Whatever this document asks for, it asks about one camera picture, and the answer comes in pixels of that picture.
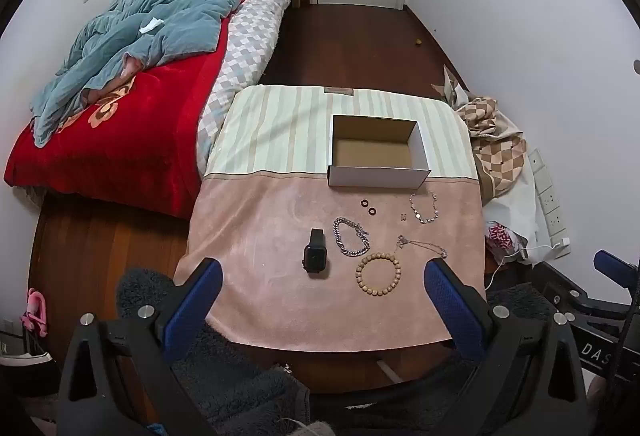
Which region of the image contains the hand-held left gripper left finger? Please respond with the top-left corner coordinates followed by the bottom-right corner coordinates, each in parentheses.
top-left (56, 257), bottom-right (224, 436)

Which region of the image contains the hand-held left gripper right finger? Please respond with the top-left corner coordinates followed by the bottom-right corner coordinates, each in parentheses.
top-left (423, 257), bottom-right (588, 436)

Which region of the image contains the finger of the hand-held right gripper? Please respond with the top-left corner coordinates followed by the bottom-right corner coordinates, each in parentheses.
top-left (593, 250), bottom-right (640, 289)
top-left (531, 261), bottom-right (588, 317)

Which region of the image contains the thin silver necklace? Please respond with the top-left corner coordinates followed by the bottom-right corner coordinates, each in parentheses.
top-left (396, 235), bottom-right (449, 259)

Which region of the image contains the wooden bead bracelet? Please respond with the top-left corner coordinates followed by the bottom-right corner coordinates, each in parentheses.
top-left (355, 252), bottom-right (402, 297)

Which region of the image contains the crystal link bracelet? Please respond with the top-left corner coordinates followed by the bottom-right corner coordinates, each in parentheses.
top-left (409, 191), bottom-right (440, 224)

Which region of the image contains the silver chain bracelet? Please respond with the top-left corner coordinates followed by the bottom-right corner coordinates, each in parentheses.
top-left (333, 217), bottom-right (372, 258)

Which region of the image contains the black smartwatch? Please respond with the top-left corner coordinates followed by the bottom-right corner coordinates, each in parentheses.
top-left (302, 228), bottom-right (328, 273)

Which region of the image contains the white cardboard box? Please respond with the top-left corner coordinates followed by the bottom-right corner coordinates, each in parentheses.
top-left (327, 114), bottom-right (432, 188)

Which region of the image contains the red printed plastic bag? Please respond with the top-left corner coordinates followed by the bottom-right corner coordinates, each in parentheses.
top-left (484, 221), bottom-right (526, 262)

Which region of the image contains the white paper bag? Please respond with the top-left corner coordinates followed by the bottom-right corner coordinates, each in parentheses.
top-left (482, 116), bottom-right (543, 242)

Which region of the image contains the pink striped table cloth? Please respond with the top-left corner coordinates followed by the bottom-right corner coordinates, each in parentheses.
top-left (186, 85), bottom-right (487, 353)

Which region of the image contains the brown checkered cloth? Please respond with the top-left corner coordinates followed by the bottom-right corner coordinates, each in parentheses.
top-left (452, 96), bottom-right (528, 207)

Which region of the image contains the pink plastic hanger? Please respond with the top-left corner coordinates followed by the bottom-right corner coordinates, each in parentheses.
top-left (20, 287), bottom-right (49, 338)

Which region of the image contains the bed with red blanket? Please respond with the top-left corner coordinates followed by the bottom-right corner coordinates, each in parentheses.
top-left (4, 0), bottom-right (286, 219)

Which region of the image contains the black and white sneaker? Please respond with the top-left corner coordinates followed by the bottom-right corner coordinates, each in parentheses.
top-left (0, 350), bottom-right (57, 398)

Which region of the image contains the checkered bed sheet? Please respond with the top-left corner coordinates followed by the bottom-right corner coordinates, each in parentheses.
top-left (196, 0), bottom-right (299, 177)

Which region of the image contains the teal quilt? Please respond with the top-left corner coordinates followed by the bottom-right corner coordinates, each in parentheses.
top-left (31, 0), bottom-right (305, 147)

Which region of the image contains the white charger with cable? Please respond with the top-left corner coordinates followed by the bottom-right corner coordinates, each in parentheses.
top-left (484, 239), bottom-right (571, 289)

